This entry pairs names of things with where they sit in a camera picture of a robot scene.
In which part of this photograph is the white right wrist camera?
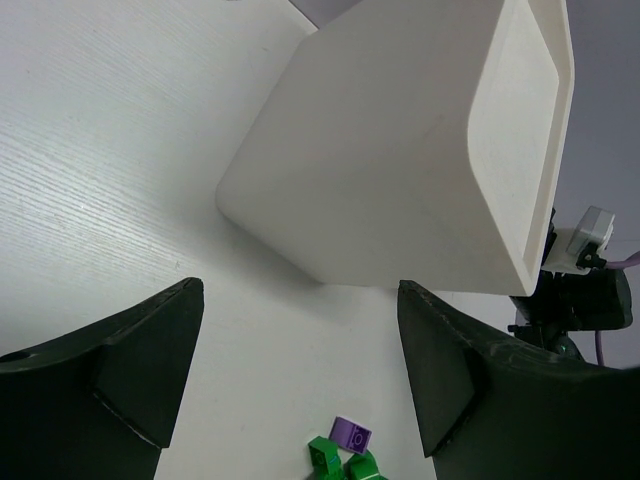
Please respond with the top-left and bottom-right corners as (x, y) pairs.
(541, 206), (615, 275)

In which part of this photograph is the white drawer cabinet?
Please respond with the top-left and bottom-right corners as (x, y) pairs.
(216, 1), (574, 296)

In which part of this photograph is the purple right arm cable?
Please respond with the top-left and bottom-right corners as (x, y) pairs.
(594, 252), (640, 369)

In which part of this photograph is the small green lego brick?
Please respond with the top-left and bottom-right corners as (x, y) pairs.
(308, 436), (342, 476)

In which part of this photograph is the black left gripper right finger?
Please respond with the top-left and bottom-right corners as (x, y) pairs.
(397, 280), (639, 479)

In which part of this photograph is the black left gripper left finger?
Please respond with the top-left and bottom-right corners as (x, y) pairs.
(1, 277), (204, 479)

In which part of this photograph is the purple 2x2 lego brick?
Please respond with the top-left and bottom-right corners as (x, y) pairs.
(329, 416), (372, 454)

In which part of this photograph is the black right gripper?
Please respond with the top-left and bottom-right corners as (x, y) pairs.
(508, 249), (631, 350)

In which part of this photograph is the green 2x2 lego brick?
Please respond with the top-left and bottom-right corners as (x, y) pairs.
(345, 451), (386, 480)

